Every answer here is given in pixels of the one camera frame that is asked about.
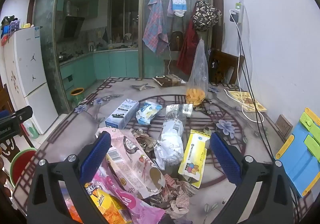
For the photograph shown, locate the yellow iced tea carton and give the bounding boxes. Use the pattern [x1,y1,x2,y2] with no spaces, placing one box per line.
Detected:
[85,183,132,224]

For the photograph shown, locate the yellow medicine box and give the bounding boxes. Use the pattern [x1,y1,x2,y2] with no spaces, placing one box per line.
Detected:
[178,130,210,189]

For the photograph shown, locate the pink shiny wrapper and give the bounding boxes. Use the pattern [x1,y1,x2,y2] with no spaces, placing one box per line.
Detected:
[93,166,165,224]

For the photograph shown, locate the pink snack bag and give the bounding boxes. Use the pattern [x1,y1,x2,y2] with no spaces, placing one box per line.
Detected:
[95,127,165,199]

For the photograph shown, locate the pink paper trash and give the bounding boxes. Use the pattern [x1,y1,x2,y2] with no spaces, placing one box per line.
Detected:
[149,174,197,219]

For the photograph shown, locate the blue white milk carton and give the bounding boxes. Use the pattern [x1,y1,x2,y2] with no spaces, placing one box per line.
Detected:
[105,99,139,129]

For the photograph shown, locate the clear plastic bottle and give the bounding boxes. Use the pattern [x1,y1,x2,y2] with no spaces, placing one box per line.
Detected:
[153,110,186,170]

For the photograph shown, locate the blue white snack wrapper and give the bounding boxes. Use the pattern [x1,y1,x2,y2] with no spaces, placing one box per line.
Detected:
[136,101,163,125]

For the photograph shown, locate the red green trash basin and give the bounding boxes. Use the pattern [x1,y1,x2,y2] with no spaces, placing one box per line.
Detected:
[10,148,37,187]

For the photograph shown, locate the teal kitchen cabinets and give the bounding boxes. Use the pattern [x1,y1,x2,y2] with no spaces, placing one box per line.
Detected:
[60,49,139,91]

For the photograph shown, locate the green detergent bottle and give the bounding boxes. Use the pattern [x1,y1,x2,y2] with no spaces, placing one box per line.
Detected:
[23,119,39,139]

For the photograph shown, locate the blue toy board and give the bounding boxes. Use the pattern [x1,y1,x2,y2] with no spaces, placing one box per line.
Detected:
[275,108,319,197]

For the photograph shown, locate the white refrigerator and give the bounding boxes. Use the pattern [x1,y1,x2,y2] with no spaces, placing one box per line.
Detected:
[4,26,58,134]

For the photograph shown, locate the yellow green bucket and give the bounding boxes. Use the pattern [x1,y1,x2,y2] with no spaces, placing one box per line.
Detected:
[71,88,85,106]

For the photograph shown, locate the small wooden block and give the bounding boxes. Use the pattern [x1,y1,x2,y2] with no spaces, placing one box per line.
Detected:
[276,114,293,137]

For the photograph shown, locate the yellow picture book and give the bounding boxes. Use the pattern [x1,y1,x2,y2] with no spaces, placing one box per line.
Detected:
[227,90,267,112]

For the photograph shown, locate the black range hood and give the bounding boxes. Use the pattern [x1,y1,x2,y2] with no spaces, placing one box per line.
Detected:
[60,16,85,41]

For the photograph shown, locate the clear bag orange snacks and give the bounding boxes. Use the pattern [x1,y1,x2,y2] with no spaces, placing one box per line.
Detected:
[185,38,209,107]

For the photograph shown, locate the brown snack package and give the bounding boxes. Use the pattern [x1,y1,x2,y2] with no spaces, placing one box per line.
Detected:
[152,74,186,88]

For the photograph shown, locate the plaid cloth hanging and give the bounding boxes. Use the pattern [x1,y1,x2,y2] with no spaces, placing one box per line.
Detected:
[143,0,169,56]

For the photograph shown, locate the red hanging garment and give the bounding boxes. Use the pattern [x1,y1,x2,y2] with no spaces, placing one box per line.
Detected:
[176,19,199,75]

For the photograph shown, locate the brown hanging handbag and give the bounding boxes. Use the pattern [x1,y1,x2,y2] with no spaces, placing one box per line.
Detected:
[169,31,184,51]

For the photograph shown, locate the letter patterned bag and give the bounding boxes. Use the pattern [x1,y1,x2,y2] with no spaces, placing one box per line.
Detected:
[192,0,222,31]

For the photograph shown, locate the white charging cable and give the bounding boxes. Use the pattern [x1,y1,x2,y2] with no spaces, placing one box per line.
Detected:
[223,5,265,123]

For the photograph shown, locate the wooden chair at wall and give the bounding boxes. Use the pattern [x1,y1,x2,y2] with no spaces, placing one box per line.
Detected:
[208,49,244,84]

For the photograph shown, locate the black cable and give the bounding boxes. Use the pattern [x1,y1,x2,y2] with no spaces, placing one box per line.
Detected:
[229,12,301,217]

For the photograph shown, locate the wall charger plug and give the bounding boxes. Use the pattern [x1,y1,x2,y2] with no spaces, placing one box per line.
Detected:
[229,2,244,24]

